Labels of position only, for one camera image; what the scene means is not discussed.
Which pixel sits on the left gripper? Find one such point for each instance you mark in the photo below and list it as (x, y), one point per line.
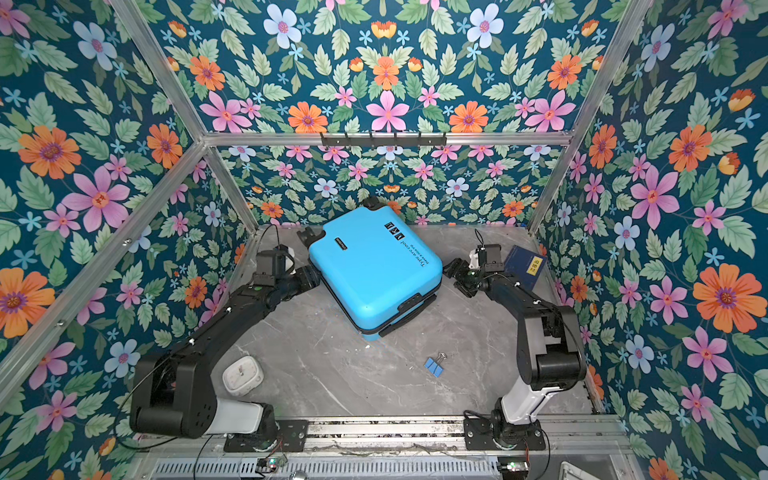
(308, 278)

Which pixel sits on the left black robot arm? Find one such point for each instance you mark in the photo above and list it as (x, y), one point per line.
(174, 394)

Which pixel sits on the metal hook rail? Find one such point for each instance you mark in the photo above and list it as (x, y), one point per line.
(375, 140)

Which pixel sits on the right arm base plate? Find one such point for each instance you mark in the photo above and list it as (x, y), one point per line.
(486, 434)

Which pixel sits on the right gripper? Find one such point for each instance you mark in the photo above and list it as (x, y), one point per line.
(457, 271)

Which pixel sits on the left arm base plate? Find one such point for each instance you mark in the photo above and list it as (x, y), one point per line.
(274, 436)

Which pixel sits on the blue binder clip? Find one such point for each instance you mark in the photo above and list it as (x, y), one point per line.
(434, 364)

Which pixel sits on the blue suitcase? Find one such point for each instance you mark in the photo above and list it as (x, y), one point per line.
(379, 271)

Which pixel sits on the white round device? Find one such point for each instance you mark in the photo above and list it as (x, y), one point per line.
(242, 376)

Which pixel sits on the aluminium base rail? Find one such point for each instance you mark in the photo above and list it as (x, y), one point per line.
(569, 436)

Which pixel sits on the dark blue book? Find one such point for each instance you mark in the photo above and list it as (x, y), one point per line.
(525, 265)

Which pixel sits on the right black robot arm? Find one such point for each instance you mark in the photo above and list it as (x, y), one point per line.
(549, 357)

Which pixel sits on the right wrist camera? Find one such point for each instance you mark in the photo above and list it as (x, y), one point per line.
(487, 258)

